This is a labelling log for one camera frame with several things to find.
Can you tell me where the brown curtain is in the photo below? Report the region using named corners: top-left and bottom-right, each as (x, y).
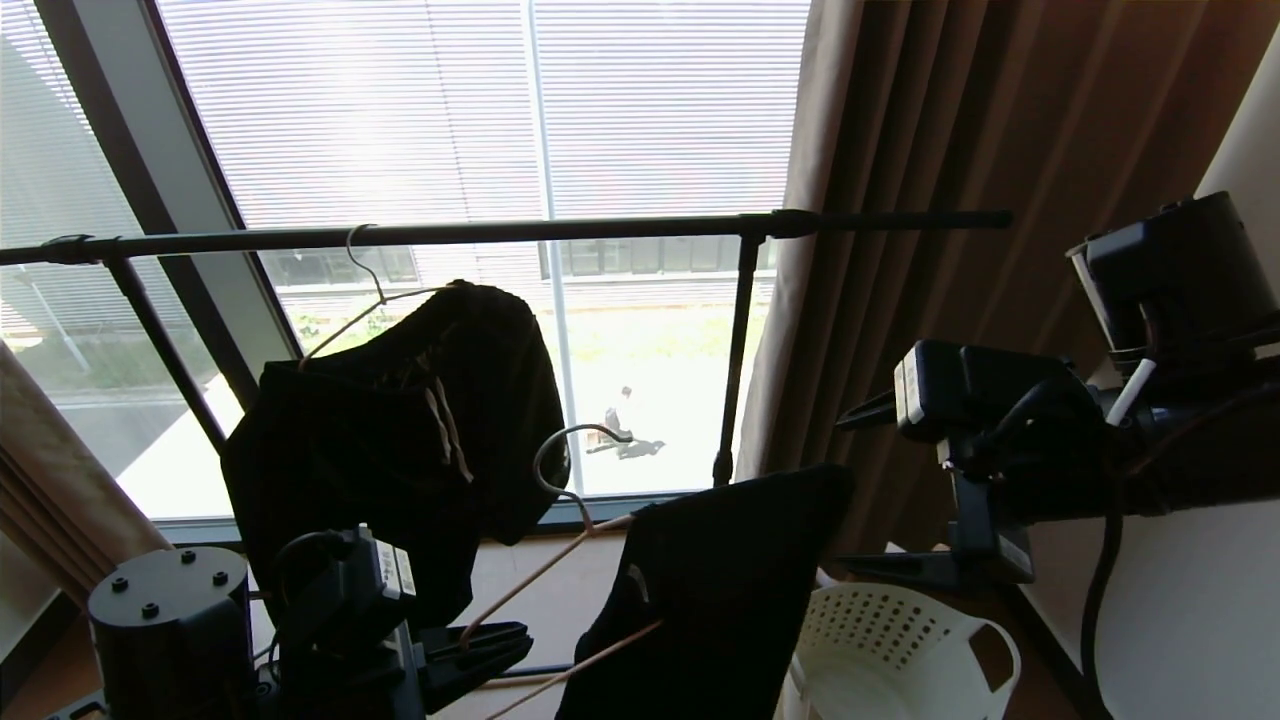
top-left (735, 0), bottom-right (1280, 561)
top-left (0, 340), bottom-right (171, 606)

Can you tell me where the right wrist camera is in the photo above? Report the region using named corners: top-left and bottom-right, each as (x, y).
top-left (893, 340), bottom-right (966, 443)

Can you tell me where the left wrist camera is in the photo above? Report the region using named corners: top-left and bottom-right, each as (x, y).
top-left (280, 528), bottom-right (419, 641)

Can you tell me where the black clothes rack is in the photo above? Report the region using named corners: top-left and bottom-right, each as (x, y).
top-left (0, 208), bottom-right (1013, 681)

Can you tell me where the pink clothes hanger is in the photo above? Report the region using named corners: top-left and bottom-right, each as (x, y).
top-left (298, 224), bottom-right (471, 369)
top-left (458, 424), bottom-right (666, 720)

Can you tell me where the black garment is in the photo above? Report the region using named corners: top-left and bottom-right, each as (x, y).
top-left (220, 280), bottom-right (571, 631)
top-left (555, 463), bottom-right (856, 720)

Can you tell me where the white laundry basket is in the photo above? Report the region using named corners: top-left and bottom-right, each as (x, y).
top-left (775, 583), bottom-right (1023, 720)

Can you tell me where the window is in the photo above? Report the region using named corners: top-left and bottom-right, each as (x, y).
top-left (0, 0), bottom-right (813, 546)

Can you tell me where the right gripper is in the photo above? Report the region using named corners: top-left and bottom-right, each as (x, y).
top-left (830, 345), bottom-right (1106, 589)

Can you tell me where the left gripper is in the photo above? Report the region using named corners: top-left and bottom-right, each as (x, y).
top-left (255, 620), bottom-right (431, 720)

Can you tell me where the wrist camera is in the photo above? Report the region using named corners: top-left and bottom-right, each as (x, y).
top-left (280, 528), bottom-right (419, 641)
top-left (893, 340), bottom-right (966, 443)

